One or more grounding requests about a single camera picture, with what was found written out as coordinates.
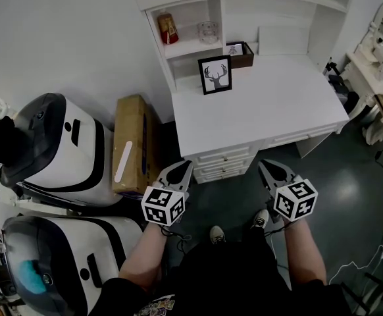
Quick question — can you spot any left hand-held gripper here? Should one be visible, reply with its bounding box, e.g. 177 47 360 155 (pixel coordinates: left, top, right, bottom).
141 159 194 228

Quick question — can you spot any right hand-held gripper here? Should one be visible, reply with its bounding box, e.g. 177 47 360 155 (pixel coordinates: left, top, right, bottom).
257 159 319 223

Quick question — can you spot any black framed deer picture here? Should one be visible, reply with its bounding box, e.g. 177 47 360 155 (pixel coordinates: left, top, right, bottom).
197 55 233 95

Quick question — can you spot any person's right forearm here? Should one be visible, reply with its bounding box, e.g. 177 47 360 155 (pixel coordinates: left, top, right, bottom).
282 217 327 286

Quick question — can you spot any person's left forearm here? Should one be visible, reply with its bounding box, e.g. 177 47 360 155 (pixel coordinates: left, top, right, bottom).
118 224 166 292

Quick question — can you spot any white and black robot base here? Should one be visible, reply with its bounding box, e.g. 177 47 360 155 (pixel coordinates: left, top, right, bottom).
0 92 123 209
0 215 145 316

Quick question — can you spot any white desk hutch shelf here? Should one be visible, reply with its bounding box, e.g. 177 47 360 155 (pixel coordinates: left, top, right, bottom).
128 0 357 92

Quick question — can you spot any person's right shoe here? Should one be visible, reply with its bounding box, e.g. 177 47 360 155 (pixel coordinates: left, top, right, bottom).
250 209 270 230

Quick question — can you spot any person's shoe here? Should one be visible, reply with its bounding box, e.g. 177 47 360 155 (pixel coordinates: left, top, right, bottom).
250 209 270 230
209 225 226 246

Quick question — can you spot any brown cardboard box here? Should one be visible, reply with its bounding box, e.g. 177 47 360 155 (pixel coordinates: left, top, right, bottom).
111 93 161 199

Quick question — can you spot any person's left shoe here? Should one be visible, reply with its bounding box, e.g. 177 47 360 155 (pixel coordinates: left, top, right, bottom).
209 225 226 246

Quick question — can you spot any grey equipment case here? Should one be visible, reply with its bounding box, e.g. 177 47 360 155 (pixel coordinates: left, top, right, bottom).
324 57 360 115

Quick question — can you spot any person's black printed t-shirt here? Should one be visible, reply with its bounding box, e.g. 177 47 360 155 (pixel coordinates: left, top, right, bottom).
94 232 353 316

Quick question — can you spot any dark brown wooden box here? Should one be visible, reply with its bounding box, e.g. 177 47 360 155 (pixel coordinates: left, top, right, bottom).
226 41 255 69

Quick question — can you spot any white ornate dressing table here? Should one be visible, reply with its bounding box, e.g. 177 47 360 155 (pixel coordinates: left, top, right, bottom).
339 0 383 146

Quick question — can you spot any clear patterned glass cup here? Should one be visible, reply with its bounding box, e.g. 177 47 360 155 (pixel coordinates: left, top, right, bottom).
196 20 219 45

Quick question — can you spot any red and gold drink bottle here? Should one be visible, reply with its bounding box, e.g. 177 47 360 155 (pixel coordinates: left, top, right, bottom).
157 9 180 45

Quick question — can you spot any white floor cable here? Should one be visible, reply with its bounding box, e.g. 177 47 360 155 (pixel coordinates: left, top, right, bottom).
328 235 383 286

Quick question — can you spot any black-framed insect picture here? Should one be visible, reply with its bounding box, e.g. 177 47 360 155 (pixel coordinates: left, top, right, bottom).
226 43 245 57

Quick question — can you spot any black metal chair frame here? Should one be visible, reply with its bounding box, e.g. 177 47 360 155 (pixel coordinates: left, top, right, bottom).
339 228 383 316

